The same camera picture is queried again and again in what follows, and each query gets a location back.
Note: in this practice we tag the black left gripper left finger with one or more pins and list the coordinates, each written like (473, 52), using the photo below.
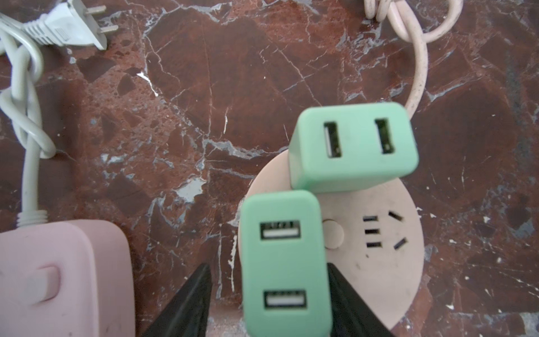
(188, 311)

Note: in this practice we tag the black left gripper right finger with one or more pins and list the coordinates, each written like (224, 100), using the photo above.
(351, 315)

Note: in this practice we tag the mint green charger cube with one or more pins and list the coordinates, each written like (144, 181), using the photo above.
(285, 285)

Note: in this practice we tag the light green charger cube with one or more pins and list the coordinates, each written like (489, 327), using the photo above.
(346, 148)

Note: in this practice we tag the beige round power strip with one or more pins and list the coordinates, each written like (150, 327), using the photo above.
(374, 237)

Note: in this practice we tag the pink square power strip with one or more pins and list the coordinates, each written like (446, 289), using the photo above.
(68, 278)

